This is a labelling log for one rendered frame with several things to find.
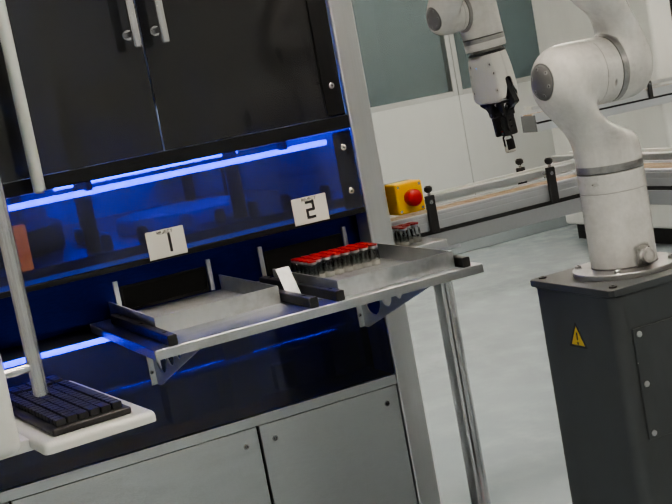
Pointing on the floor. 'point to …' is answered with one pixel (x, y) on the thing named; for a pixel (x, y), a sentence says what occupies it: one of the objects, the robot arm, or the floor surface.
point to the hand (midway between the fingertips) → (504, 125)
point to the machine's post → (357, 104)
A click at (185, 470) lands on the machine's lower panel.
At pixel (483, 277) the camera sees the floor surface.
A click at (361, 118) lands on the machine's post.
